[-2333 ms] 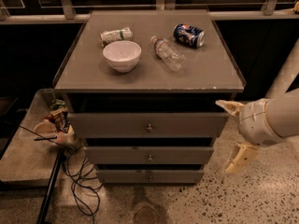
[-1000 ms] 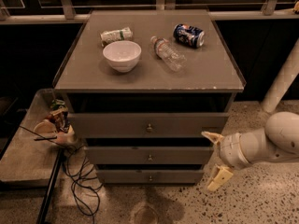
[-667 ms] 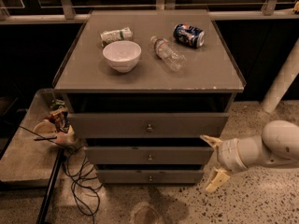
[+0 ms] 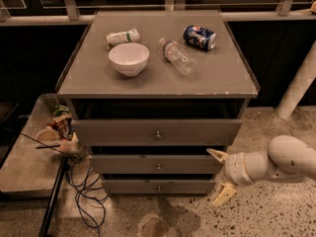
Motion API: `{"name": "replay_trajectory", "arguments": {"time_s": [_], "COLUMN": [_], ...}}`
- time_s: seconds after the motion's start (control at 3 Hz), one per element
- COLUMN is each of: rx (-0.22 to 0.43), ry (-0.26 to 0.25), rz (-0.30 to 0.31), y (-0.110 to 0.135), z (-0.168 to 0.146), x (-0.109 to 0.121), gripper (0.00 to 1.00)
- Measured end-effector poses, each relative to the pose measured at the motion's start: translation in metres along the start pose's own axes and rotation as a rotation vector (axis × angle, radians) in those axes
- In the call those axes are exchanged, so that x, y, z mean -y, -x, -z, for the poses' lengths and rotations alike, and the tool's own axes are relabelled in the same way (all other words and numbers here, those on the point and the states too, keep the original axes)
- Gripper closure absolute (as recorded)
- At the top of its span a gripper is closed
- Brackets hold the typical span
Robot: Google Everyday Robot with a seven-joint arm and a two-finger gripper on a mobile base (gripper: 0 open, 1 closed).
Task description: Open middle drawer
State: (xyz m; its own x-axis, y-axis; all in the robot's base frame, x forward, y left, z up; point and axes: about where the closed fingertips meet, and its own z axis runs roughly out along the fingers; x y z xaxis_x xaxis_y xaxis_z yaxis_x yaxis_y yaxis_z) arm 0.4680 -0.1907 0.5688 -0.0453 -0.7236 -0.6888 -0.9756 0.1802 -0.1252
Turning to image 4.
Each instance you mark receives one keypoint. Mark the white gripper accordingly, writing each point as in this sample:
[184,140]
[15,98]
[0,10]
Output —
[234,169]

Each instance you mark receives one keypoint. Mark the grey drawer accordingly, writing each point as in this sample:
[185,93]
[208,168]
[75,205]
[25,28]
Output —
[158,187]
[156,132]
[155,164]

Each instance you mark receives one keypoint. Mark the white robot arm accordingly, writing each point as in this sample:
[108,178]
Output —
[286,160]

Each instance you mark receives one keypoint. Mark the grey drawer cabinet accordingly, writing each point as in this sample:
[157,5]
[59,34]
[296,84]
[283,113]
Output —
[220,88]

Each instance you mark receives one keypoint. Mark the grey bottom drawer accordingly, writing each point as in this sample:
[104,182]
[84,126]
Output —
[158,187]

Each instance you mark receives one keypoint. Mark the grey top drawer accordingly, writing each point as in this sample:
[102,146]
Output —
[156,132]

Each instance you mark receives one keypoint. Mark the clear plastic water bottle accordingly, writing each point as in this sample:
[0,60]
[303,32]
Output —
[175,54]

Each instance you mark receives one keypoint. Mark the blue soda can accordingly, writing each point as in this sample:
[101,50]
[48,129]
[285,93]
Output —
[199,37]

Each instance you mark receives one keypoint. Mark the white bowl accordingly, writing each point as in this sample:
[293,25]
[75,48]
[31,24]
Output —
[129,59]

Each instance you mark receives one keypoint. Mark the white green crushed can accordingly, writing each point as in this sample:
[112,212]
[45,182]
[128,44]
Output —
[114,39]

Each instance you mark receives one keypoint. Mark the grey side tray table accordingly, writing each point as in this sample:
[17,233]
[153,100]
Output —
[29,172]

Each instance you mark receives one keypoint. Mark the metal window railing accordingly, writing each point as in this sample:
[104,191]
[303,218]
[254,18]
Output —
[60,12]

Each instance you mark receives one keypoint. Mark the white diagonal post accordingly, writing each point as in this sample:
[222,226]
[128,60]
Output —
[299,85]

